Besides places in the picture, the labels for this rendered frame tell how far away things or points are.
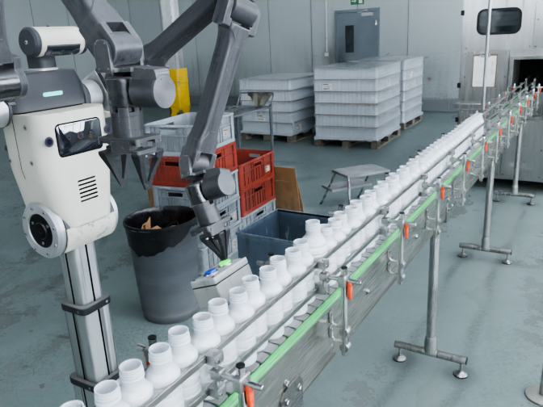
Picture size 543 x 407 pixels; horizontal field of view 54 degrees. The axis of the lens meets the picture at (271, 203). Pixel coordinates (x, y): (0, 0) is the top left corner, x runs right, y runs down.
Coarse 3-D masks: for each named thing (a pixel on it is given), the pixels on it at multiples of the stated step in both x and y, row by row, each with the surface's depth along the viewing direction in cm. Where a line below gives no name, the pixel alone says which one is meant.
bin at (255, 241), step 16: (256, 224) 214; (272, 224) 225; (288, 224) 227; (304, 224) 223; (240, 240) 203; (256, 240) 199; (272, 240) 195; (288, 240) 229; (240, 256) 205; (256, 256) 201; (256, 272) 203
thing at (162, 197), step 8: (232, 176) 416; (160, 192) 385; (168, 192) 382; (176, 192) 378; (184, 192) 376; (160, 200) 387; (168, 200) 384; (176, 200) 381; (184, 200) 378; (216, 200) 394; (224, 200) 406
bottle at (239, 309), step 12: (240, 288) 110; (240, 300) 107; (228, 312) 108; (240, 312) 107; (252, 312) 109; (240, 324) 107; (252, 324) 109; (240, 336) 108; (252, 336) 110; (240, 348) 109; (252, 360) 111
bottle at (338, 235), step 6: (330, 222) 145; (336, 222) 145; (336, 228) 145; (336, 234) 145; (342, 234) 146; (336, 240) 145; (342, 240) 146; (342, 246) 146; (342, 252) 147; (342, 258) 147
